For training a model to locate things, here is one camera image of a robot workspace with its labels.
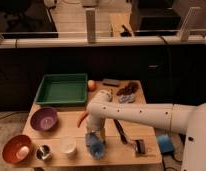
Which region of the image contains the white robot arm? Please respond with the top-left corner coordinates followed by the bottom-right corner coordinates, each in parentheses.
top-left (86, 90), bottom-right (206, 171)

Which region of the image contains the blue plastic cup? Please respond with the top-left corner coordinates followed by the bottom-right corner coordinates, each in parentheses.
top-left (90, 142), bottom-right (105, 160)

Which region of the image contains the white paper cup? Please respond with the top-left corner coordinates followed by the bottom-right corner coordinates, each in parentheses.
top-left (59, 136), bottom-right (76, 157)

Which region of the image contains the small metal cup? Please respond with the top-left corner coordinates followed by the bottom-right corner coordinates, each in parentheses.
top-left (36, 145), bottom-right (52, 161)

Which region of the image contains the blue grey cloth piece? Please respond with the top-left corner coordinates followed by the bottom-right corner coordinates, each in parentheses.
top-left (119, 94), bottom-right (135, 103)

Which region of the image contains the orange fruit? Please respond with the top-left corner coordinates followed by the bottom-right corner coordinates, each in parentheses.
top-left (87, 80), bottom-right (96, 91)

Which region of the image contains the dark eraser block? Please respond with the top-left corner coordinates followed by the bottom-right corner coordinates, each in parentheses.
top-left (102, 79), bottom-right (120, 87)

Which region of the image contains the purple bowl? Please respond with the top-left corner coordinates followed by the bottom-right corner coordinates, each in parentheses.
top-left (30, 107), bottom-right (58, 131)

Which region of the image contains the green plastic tray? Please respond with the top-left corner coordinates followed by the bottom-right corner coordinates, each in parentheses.
top-left (35, 73), bottom-right (88, 106)

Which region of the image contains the white egg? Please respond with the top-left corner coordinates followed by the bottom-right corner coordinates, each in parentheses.
top-left (16, 146), bottom-right (30, 159)

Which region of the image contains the red bowl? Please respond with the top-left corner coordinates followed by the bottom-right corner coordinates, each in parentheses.
top-left (2, 135), bottom-right (33, 164)

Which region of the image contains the black object on shelf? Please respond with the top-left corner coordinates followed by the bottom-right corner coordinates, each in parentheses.
top-left (120, 25), bottom-right (132, 37)

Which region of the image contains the black box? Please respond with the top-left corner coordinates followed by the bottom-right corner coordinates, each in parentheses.
top-left (129, 0), bottom-right (181, 31)

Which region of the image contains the black handled dish brush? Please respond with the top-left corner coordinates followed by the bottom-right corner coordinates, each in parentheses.
top-left (113, 119), bottom-right (146, 155)

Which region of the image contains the white slanted bracket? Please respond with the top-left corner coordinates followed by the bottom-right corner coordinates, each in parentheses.
top-left (177, 7), bottom-right (201, 41)

